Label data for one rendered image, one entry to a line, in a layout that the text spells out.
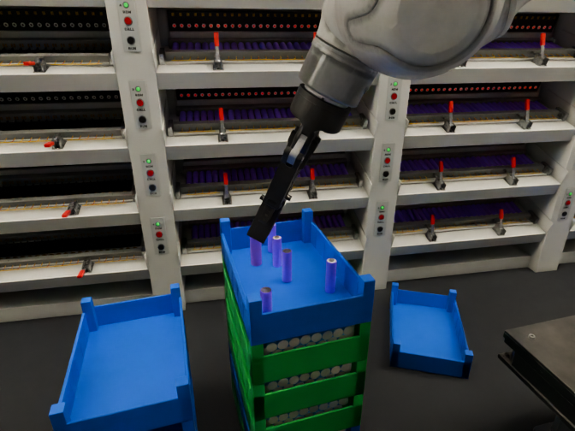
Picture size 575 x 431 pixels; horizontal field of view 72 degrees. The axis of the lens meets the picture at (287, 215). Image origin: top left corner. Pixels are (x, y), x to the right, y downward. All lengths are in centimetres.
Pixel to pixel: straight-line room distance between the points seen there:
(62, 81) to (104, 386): 73
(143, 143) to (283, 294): 63
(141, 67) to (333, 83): 71
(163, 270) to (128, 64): 60
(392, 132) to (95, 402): 100
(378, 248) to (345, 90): 95
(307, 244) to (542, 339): 50
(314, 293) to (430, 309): 75
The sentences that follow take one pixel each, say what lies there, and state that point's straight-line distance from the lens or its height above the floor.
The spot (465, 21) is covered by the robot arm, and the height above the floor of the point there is 83.
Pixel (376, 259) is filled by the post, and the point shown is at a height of 13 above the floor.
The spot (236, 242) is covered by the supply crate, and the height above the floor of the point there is 42.
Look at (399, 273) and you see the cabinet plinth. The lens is 153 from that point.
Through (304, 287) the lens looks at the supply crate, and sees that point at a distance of 74.
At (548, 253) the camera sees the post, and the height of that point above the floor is 8.
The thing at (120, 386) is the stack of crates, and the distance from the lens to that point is 84.
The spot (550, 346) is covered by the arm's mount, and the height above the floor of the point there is 27.
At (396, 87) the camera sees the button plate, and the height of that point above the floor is 69.
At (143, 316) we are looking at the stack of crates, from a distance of 98.
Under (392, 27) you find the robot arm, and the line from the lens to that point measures 30.
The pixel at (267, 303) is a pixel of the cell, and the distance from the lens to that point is 62.
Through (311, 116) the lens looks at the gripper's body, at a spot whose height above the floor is 73.
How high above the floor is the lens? 82
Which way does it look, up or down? 24 degrees down
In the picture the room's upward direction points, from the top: straight up
